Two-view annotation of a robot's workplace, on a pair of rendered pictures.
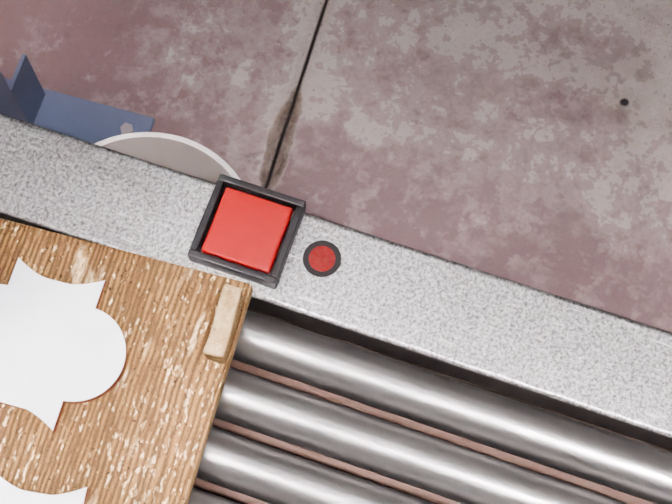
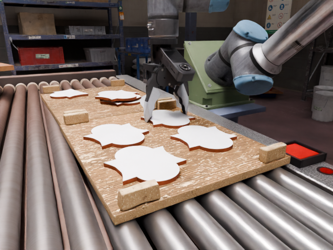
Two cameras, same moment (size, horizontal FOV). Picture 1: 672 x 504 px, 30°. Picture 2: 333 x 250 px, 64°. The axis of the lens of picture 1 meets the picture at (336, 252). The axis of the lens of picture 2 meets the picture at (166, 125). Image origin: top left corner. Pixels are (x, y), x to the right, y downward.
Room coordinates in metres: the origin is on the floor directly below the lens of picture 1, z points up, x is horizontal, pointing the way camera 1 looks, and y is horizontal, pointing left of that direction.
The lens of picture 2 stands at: (-0.19, -0.10, 1.16)
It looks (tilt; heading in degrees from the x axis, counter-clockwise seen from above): 19 degrees down; 46
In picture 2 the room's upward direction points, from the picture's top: straight up
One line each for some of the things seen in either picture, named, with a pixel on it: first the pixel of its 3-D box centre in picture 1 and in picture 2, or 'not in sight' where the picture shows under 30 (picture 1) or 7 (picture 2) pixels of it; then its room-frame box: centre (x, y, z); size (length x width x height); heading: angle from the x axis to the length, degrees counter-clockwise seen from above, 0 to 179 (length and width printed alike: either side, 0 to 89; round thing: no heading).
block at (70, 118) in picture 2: not in sight; (76, 117); (0.10, 0.53, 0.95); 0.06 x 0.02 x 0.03; 165
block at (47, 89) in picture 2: not in sight; (51, 89); (0.20, 0.93, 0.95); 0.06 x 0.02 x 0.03; 166
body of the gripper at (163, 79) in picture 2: not in sight; (162, 63); (0.29, 0.42, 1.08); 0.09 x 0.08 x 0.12; 76
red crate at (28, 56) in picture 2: not in sight; (41, 55); (1.52, 4.63, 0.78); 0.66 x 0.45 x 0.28; 165
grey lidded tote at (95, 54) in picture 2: not in sight; (99, 54); (2.46, 4.34, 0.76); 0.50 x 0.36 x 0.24; 171
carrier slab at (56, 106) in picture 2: not in sight; (102, 101); (0.29, 0.71, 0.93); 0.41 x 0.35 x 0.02; 76
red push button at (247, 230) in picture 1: (247, 231); (297, 154); (0.35, 0.07, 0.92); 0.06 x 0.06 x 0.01; 72
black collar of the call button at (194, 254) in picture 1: (247, 230); (297, 153); (0.35, 0.07, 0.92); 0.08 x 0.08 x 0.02; 72
